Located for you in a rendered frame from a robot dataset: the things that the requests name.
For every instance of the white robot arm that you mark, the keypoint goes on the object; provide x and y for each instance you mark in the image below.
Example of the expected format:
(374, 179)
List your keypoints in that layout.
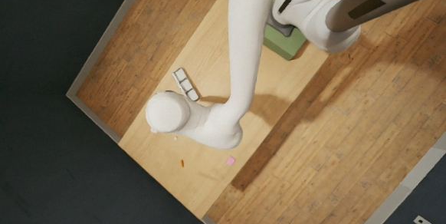
(331, 26)

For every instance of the pink flat block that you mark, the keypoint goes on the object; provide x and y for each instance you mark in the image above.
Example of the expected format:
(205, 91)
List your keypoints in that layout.
(230, 160)

